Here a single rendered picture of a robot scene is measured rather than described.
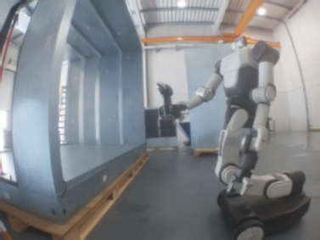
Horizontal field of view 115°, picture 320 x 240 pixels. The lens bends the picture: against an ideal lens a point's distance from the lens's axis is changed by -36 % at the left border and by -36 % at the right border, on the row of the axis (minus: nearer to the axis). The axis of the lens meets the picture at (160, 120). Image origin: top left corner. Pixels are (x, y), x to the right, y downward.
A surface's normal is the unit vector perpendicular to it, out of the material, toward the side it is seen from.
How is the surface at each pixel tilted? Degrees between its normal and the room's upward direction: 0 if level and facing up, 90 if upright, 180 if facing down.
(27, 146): 90
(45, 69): 90
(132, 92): 90
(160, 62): 90
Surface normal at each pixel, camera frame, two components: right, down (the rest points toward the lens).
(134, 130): -0.07, -0.06
